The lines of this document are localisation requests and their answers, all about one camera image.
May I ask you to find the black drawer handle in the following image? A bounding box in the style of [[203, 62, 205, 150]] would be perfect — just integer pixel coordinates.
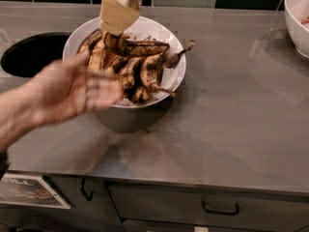
[[201, 200, 239, 217]]

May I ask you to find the right overripe banana with stem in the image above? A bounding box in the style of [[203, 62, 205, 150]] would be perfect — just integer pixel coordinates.
[[140, 52, 175, 96]]

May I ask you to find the black cabinet door handle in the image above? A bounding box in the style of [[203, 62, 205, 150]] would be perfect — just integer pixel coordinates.
[[79, 178, 95, 202]]

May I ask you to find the top overripe banana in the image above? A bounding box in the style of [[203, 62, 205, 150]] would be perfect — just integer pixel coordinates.
[[102, 32, 170, 57]]

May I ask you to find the white bowl with bananas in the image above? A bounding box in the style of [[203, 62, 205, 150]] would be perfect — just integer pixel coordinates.
[[63, 16, 186, 109]]

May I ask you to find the banana with long stem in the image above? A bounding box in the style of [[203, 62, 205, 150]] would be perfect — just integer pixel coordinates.
[[162, 40, 195, 69]]

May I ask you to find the person's left forearm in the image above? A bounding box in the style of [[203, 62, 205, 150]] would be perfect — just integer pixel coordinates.
[[0, 86, 42, 153]]

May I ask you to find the round waste hole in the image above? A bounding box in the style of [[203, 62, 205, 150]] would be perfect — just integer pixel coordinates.
[[1, 32, 70, 77]]

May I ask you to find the printed sign on cabinet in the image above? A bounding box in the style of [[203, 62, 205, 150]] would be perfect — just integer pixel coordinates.
[[0, 173, 70, 210]]

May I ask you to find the middle overripe banana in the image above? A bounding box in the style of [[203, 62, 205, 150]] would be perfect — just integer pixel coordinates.
[[118, 57, 144, 89]]

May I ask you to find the person's left hand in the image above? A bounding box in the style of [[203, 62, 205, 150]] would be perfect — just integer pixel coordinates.
[[27, 50, 123, 125]]

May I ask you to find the white bowl at right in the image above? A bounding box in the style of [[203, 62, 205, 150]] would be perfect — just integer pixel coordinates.
[[284, 0, 309, 58]]

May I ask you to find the grey drawer front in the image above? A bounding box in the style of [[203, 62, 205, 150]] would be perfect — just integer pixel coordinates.
[[108, 184, 309, 232]]

